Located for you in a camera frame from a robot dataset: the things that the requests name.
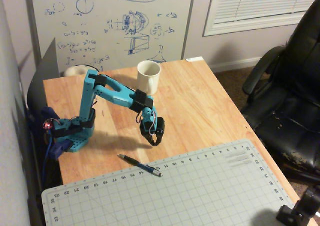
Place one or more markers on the white paper tag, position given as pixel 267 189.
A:
pixel 194 59

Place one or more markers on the white window blinds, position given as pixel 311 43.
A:
pixel 262 6

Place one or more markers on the white ceramic mug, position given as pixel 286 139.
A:
pixel 148 77

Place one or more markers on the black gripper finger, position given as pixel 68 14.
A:
pixel 157 138
pixel 148 137

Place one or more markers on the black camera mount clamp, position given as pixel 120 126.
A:
pixel 300 207

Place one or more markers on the whiteboard with blue drawings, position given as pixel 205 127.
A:
pixel 112 23

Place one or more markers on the blue table clamp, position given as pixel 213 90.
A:
pixel 56 149

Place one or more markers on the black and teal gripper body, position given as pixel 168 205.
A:
pixel 158 132

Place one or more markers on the grey cutting mat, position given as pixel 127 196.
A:
pixel 165 186

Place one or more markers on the dark blue pen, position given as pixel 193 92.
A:
pixel 140 165

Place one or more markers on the black leather office chair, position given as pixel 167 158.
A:
pixel 286 95

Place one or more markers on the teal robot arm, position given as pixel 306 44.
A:
pixel 88 93

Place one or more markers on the white tape roll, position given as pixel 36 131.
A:
pixel 76 71

